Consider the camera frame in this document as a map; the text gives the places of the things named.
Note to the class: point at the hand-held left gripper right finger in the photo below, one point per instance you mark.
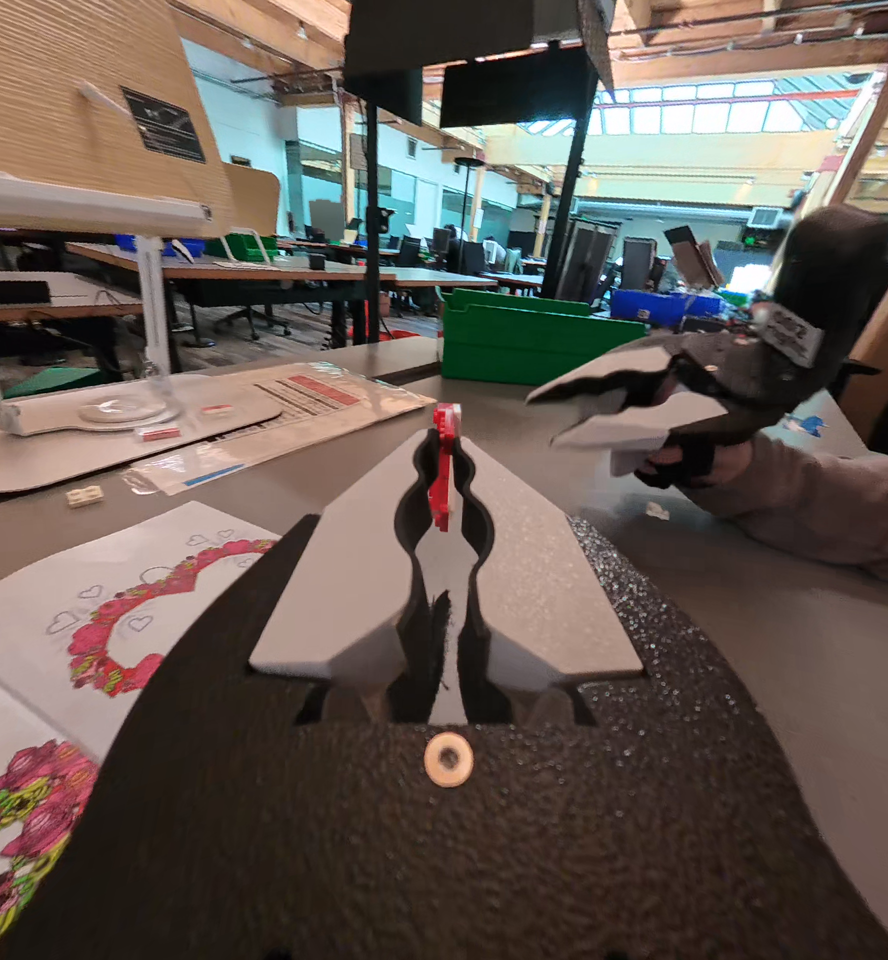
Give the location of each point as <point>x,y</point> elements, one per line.
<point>556,600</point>

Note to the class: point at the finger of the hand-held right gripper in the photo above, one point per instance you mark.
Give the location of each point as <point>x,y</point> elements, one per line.
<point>601,371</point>
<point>654,424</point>

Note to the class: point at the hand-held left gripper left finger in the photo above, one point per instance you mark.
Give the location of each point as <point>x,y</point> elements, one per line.
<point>339,592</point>

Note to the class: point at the red lego assembly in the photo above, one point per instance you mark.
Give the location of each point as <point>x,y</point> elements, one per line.
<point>442,480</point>

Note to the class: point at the person's right forearm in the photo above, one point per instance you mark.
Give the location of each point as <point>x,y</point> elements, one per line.
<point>826,502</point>

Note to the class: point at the flat red and white lego piece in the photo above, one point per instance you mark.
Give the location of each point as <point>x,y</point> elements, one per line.
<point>157,433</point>

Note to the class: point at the small white lego plate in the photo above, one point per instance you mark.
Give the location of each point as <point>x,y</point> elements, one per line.
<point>85,496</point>

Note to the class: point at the open lego instruction booklet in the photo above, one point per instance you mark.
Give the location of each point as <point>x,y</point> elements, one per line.
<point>24,600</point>

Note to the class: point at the person's right hand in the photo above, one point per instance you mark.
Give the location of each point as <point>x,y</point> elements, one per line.
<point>733,461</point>

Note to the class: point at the green plastic bin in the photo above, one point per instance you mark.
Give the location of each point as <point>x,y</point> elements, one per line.
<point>534,345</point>

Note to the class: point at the blue sticker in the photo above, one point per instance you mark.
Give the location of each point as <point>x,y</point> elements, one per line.
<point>804,424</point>

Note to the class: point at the blue plastic bin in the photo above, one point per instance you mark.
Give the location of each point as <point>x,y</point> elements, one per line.
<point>661,307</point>

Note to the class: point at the clear plastic bag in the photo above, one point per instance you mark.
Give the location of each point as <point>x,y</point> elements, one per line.
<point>324,420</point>

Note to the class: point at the black floor lamp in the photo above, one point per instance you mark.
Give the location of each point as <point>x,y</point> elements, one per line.
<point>472,195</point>

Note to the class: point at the black office chair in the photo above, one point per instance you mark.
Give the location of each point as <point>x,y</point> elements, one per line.
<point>253,319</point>

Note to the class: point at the long wooden office table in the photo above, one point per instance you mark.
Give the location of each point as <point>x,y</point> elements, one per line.
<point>264,274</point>

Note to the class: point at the white desk lamp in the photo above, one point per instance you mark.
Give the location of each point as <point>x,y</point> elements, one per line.
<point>39,457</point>

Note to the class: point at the small green bin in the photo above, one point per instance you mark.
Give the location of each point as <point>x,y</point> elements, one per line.
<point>249,247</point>

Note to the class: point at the black label plate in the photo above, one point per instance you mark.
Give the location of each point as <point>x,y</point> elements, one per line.
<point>163,124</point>

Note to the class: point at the wooden partition panel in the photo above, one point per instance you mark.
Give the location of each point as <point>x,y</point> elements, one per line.
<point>54,90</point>

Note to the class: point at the black overhead frame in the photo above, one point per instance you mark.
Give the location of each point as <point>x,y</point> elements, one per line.
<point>489,30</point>

